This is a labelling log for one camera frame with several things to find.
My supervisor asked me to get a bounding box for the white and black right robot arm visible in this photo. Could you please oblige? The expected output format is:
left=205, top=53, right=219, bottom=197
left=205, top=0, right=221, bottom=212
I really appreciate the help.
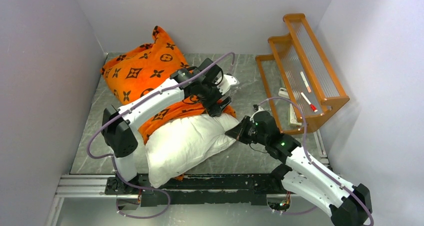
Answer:
left=225, top=111, right=372, bottom=225

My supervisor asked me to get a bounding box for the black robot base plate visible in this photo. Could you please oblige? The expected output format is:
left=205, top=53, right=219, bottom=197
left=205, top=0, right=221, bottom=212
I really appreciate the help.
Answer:
left=104, top=173, right=292, bottom=210

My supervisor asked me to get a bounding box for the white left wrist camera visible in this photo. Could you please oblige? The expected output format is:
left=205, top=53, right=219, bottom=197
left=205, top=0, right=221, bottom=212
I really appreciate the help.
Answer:
left=217, top=75, right=239, bottom=95

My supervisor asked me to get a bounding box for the white pink test strip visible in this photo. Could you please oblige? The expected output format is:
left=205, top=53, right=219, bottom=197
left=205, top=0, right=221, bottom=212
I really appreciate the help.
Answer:
left=300, top=71, right=312, bottom=93

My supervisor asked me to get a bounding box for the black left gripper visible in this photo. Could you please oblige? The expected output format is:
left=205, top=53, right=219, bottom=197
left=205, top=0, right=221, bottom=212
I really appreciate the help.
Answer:
left=198, top=77, right=232, bottom=117

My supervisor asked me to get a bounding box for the white pillow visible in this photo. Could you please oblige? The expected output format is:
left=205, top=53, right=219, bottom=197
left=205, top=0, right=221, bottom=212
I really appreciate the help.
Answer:
left=145, top=113, right=239, bottom=188

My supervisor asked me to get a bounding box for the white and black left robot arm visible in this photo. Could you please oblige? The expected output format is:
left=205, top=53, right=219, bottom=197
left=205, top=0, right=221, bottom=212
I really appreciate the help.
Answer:
left=101, top=59, right=239, bottom=194

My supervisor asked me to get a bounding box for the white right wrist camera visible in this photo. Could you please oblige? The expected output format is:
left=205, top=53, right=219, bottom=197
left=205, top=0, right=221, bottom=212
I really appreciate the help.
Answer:
left=250, top=106, right=264, bottom=122

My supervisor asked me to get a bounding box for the orange wooden shelf rack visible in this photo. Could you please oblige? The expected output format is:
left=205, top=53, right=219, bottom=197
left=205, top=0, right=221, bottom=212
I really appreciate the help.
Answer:
left=255, top=13, right=350, bottom=133

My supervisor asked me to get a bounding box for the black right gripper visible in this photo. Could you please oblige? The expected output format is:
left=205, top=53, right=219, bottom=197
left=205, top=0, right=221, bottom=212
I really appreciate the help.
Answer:
left=227, top=115, right=269, bottom=145

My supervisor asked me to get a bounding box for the orange patterned pillowcase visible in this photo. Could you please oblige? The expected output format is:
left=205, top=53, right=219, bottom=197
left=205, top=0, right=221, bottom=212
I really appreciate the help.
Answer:
left=100, top=26, right=238, bottom=181

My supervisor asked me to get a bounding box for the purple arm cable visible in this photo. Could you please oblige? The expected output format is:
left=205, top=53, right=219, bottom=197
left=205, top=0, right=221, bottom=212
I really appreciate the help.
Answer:
left=253, top=96, right=375, bottom=226
left=86, top=52, right=237, bottom=160

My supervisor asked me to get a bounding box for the red capped white marker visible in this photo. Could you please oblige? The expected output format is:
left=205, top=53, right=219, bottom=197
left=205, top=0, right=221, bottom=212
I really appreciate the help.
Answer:
left=300, top=92, right=318, bottom=113

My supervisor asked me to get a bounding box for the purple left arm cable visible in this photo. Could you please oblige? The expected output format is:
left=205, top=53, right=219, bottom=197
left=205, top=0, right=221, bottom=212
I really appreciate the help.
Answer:
left=86, top=52, right=237, bottom=160

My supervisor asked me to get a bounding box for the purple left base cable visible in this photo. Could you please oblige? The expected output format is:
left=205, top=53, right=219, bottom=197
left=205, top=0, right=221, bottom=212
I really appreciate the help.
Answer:
left=110, top=156, right=171, bottom=220

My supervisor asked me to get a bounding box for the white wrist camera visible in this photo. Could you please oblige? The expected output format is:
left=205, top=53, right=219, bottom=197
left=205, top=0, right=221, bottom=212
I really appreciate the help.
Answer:
left=217, top=75, right=239, bottom=95
left=250, top=106, right=264, bottom=122

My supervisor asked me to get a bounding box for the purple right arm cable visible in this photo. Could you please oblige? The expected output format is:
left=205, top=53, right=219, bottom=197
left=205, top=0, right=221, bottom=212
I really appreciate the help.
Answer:
left=253, top=96, right=375, bottom=226

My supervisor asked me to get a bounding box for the small white box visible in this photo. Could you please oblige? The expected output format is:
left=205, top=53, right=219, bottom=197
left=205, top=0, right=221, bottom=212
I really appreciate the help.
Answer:
left=278, top=88, right=290, bottom=99

